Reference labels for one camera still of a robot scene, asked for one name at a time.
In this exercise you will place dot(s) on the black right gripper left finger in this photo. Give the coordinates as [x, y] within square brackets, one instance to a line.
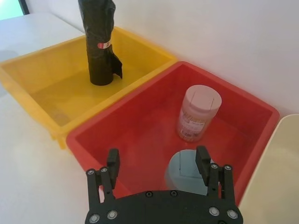
[113, 168]

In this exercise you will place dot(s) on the red plastic bin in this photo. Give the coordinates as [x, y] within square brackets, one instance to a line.
[144, 121]

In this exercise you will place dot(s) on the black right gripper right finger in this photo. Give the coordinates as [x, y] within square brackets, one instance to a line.
[202, 166]

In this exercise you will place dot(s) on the cream plastic bin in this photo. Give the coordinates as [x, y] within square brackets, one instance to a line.
[278, 168]

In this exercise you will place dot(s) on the dark framed glass panel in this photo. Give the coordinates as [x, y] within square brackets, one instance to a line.
[26, 5]

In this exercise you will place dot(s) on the yellow plastic bin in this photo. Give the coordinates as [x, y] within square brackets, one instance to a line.
[58, 100]

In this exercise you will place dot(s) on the jar with pale blue lid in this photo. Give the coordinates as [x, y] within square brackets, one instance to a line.
[182, 168]

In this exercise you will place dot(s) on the black plastic bag roll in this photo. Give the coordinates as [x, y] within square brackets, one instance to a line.
[99, 46]

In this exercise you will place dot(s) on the clear jar with pink lid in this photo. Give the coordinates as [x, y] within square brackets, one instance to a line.
[198, 109]

